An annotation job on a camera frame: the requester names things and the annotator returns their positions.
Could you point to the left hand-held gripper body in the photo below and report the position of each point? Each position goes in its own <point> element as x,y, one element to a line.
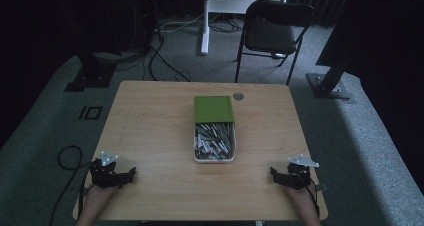
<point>104,176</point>

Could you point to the dark flat panel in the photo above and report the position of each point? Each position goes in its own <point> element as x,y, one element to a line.
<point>336,26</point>

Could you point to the person's right hand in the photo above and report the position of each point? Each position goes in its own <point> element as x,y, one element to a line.
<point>300,196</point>

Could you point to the white desk frame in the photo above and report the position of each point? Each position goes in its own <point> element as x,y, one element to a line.
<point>205,29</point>

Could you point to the black metal stand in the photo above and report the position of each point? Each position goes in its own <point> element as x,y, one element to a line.
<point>93,72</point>
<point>328,84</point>

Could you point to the pile of small packets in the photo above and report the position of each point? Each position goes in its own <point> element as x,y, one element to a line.
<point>214,141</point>

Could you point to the black folding chair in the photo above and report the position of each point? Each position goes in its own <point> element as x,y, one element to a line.
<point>270,32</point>

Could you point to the green box lid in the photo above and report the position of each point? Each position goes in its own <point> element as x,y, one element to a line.
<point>213,109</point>

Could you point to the person's left hand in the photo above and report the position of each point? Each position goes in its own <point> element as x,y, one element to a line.
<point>100,194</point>

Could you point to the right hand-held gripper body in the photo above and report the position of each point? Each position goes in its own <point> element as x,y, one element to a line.
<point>297,176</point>

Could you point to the white storage box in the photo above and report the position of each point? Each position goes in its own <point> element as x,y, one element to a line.
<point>214,160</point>

